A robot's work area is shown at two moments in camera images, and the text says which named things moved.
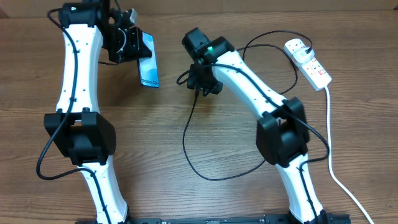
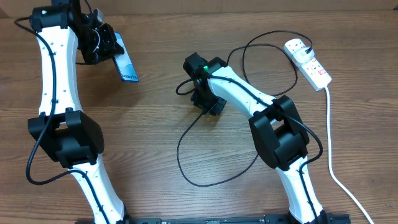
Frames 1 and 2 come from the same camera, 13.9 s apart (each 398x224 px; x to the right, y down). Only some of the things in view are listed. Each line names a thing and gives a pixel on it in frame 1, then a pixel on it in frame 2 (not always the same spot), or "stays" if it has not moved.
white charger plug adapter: (301, 56) stays
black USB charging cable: (184, 77) → (188, 123)
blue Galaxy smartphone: (148, 74) → (124, 63)
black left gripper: (136, 50) → (111, 48)
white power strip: (316, 74) stays
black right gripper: (194, 83) → (216, 111)
